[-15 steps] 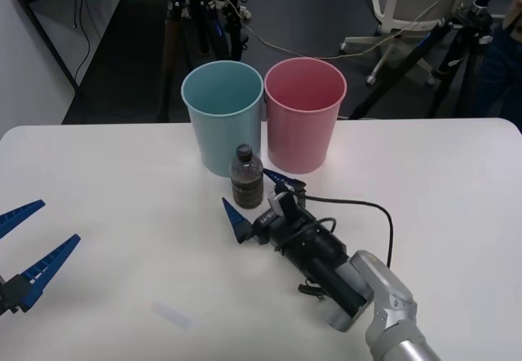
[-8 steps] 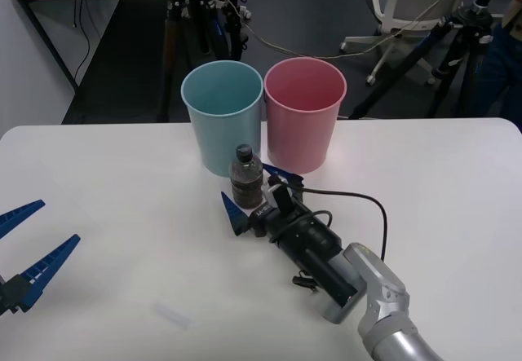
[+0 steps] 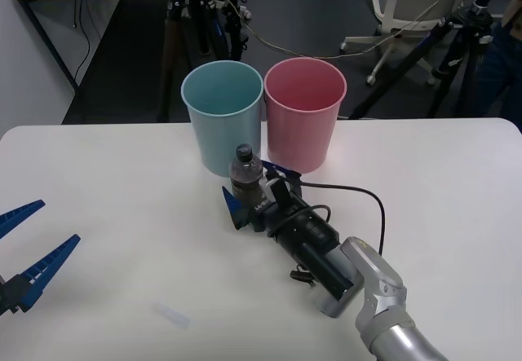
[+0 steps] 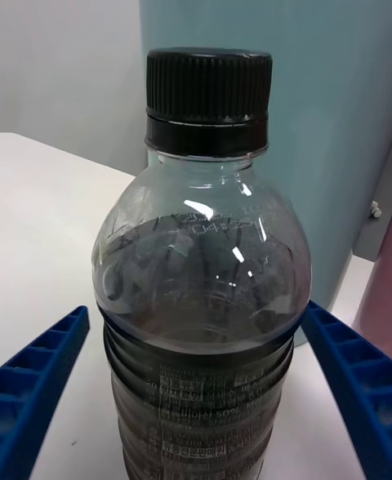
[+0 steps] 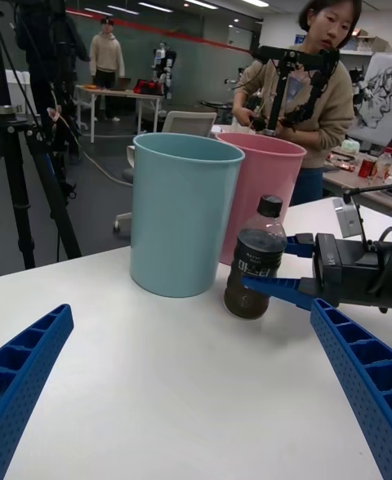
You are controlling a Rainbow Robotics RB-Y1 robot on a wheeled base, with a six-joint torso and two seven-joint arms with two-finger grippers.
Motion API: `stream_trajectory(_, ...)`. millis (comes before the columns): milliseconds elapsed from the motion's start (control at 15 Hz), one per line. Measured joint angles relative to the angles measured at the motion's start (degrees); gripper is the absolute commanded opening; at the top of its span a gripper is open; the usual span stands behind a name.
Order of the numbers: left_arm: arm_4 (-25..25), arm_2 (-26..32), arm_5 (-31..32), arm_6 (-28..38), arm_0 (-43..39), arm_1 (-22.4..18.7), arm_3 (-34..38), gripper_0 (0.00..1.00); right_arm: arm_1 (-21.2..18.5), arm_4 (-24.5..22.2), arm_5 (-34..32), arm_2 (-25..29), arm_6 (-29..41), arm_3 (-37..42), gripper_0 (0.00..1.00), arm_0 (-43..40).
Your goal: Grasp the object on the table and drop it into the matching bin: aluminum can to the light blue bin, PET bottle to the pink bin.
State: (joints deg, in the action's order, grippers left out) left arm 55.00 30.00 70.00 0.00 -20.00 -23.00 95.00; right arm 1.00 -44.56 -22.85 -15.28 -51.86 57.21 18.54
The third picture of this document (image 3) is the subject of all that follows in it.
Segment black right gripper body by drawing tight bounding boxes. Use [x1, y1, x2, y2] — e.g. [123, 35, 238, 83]
[246, 172, 303, 236]

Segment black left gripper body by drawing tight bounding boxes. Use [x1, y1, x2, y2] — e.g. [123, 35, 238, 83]
[0, 275, 13, 318]

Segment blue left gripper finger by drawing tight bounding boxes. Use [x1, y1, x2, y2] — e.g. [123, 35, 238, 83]
[10, 234, 82, 315]
[0, 199, 46, 240]

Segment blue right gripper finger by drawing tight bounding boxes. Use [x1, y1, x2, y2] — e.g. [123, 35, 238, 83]
[260, 159, 302, 185]
[221, 185, 251, 231]

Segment dark plastic bottle black cap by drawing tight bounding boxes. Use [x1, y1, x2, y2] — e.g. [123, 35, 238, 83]
[228, 143, 266, 208]

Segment pink plastic bin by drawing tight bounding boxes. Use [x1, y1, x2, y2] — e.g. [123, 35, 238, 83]
[263, 56, 348, 174]

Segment pale blue plastic bin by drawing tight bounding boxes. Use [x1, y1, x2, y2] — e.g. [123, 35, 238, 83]
[180, 59, 263, 178]

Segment black camera tripod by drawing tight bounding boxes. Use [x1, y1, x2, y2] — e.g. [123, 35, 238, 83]
[348, 0, 509, 120]
[162, 0, 250, 123]

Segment black hanging cable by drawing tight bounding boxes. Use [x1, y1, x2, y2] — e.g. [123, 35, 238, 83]
[71, 0, 92, 90]

